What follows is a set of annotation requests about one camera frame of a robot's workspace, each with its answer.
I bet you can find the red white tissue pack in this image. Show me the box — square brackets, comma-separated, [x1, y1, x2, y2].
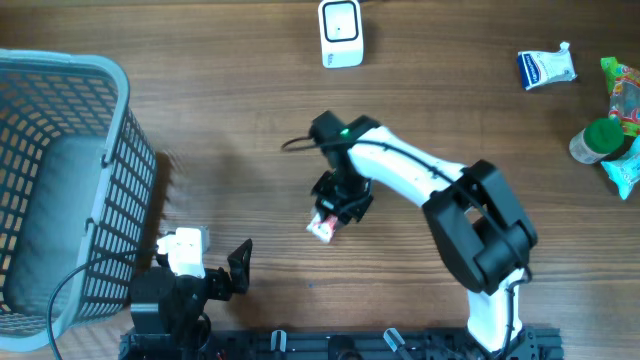
[306, 208, 342, 244]

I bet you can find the white blue pouch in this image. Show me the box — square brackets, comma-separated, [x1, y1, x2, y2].
[517, 42, 577, 91]

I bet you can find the green lid jar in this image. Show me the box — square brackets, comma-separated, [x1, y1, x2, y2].
[569, 118, 624, 165]

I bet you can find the teal wet wipes pack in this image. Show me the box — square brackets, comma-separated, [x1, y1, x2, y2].
[601, 138, 639, 200]

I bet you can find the green Haribo candy bag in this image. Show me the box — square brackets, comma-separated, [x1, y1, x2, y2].
[600, 57, 639, 137]

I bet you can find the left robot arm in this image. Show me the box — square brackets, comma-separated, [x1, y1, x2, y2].
[118, 239, 253, 360]

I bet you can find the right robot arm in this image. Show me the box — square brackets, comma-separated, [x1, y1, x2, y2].
[307, 111, 538, 356]

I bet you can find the white barcode scanner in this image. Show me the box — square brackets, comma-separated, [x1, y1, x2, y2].
[317, 0, 364, 69]

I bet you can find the grey plastic mesh basket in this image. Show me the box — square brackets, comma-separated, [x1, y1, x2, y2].
[1, 49, 157, 352]

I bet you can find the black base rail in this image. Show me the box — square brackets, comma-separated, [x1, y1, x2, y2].
[118, 327, 565, 360]

